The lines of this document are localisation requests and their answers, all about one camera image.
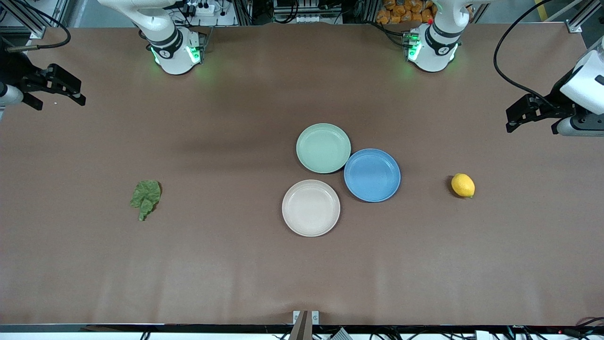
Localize aluminium frame profile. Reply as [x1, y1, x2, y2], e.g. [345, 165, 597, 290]
[0, 0, 49, 40]
[564, 0, 604, 34]

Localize yellow lemon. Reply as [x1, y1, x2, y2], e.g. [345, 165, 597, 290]
[451, 173, 476, 199]

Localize light green plate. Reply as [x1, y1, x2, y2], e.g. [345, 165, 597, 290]
[296, 123, 352, 174]

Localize beige plate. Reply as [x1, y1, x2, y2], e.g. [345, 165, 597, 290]
[282, 179, 341, 238]

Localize green lettuce leaf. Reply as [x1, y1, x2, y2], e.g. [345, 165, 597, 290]
[130, 179, 162, 222]

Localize brown table cover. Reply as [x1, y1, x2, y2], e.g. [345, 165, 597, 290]
[0, 21, 604, 327]

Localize metal bracket with brown post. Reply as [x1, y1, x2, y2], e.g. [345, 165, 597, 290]
[289, 310, 320, 340]

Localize orange snack bag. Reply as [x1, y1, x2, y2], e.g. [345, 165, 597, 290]
[376, 0, 437, 26]

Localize blue plate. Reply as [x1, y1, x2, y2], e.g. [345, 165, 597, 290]
[344, 148, 402, 203]

